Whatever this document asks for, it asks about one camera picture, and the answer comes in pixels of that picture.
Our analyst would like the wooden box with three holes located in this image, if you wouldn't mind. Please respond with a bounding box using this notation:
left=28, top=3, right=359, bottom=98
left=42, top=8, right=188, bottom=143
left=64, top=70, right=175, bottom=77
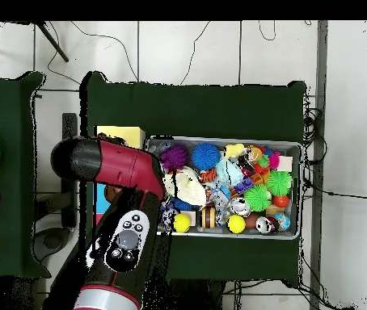
left=93, top=124, right=146, bottom=227

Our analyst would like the clear mesh bin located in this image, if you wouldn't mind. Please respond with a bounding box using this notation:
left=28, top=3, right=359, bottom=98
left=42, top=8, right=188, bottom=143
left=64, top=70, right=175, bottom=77
left=144, top=135, right=302, bottom=241

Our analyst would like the purple spiky toy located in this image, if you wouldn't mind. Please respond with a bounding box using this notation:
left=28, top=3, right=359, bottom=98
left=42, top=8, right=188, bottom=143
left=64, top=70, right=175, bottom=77
left=160, top=144, right=189, bottom=170

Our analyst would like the cream waffle cloth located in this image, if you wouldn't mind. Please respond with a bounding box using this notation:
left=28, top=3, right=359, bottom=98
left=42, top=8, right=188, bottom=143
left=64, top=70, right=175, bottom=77
left=163, top=165, right=208, bottom=207

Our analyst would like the blue spiky ball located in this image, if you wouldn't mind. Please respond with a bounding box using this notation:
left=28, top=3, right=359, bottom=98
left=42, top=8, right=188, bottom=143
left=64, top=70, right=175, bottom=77
left=191, top=142, right=221, bottom=171

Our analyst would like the smooth yellow ball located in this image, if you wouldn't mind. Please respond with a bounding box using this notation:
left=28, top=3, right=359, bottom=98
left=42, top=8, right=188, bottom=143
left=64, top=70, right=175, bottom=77
left=172, top=212, right=192, bottom=233

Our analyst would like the brown striped wooden burger toy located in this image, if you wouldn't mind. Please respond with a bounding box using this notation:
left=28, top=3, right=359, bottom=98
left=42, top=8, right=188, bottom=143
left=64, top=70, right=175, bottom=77
left=199, top=205, right=217, bottom=229

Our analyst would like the dark green tablecloth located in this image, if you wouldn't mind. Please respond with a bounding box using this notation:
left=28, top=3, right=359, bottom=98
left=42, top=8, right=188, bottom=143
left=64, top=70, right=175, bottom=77
left=79, top=71, right=307, bottom=287

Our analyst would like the silver drink can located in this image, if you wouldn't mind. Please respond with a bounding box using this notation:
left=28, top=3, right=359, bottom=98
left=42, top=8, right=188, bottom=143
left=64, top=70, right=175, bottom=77
left=229, top=196, right=251, bottom=216

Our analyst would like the yellow tennis-seam ball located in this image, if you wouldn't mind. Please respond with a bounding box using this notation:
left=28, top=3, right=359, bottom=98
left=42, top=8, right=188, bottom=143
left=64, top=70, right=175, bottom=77
left=226, top=214, right=247, bottom=234

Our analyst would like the green spiky ball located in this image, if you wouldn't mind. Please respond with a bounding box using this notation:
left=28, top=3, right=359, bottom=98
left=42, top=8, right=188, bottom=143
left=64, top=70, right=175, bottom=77
left=243, top=184, right=272, bottom=213
left=265, top=170, right=293, bottom=197

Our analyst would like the red drink can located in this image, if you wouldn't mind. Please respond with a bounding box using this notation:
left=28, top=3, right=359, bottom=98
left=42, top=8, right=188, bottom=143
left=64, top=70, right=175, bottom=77
left=255, top=216, right=280, bottom=234

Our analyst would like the dark grey rounded floor object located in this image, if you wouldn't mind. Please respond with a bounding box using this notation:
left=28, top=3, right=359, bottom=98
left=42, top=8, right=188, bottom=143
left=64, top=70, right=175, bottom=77
left=32, top=226, right=73, bottom=262

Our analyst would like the long black tripod leg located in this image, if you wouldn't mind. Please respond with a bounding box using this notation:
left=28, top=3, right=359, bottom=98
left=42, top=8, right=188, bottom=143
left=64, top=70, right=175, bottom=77
left=36, top=21, right=70, bottom=63

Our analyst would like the dark green side-table cloth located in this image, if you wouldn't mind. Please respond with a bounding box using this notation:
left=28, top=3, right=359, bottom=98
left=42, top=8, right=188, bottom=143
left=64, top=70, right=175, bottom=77
left=0, top=71, right=52, bottom=280

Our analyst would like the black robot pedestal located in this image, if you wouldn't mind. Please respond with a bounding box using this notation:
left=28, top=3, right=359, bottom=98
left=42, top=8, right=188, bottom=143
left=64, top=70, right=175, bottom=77
left=171, top=279, right=226, bottom=310

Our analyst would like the black floor cable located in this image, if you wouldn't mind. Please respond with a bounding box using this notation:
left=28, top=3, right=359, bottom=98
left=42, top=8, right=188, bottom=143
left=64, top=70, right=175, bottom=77
left=302, top=178, right=367, bottom=201

